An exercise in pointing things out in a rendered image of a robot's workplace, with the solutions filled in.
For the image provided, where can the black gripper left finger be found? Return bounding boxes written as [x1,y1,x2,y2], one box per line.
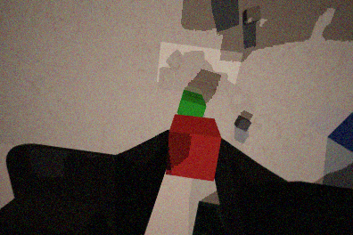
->
[6,130,169,235]

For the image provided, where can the red block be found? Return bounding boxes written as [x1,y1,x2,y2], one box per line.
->
[166,114,221,182]

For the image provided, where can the blue block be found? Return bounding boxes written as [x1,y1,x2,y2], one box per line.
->
[327,112,353,152]

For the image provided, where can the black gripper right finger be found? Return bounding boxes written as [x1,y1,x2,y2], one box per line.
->
[214,138,353,235]

